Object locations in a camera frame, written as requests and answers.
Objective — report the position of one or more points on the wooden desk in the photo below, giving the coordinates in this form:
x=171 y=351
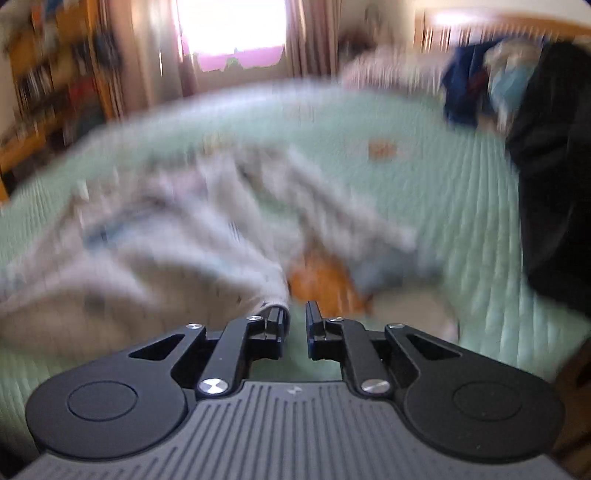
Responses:
x=23 y=147

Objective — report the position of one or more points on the white and light blue clothes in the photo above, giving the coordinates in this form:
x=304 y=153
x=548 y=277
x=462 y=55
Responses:
x=512 y=78

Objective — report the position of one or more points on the green quilted bee bedspread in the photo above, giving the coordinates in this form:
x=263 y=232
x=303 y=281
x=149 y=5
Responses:
x=461 y=184

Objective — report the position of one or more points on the blue garment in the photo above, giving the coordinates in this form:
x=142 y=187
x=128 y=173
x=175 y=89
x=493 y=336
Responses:
x=461 y=87

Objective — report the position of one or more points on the wooden bookshelf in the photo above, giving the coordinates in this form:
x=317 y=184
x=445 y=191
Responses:
x=55 y=60

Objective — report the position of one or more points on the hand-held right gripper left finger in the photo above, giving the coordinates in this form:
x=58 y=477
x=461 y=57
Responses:
x=277 y=332

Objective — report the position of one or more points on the wooden headboard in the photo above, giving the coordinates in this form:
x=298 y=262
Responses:
x=485 y=25

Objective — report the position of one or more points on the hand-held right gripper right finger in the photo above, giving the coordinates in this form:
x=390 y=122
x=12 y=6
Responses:
x=313 y=332

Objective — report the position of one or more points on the floral pillow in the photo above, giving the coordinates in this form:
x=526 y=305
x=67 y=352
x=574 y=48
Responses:
x=388 y=69

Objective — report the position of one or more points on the black garment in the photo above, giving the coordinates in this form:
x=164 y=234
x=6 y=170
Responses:
x=554 y=161

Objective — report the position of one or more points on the white star-print shirt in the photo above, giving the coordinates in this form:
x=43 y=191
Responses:
x=184 y=230

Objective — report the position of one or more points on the pink curtain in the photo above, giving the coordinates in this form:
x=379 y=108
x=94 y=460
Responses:
x=147 y=50
x=311 y=37

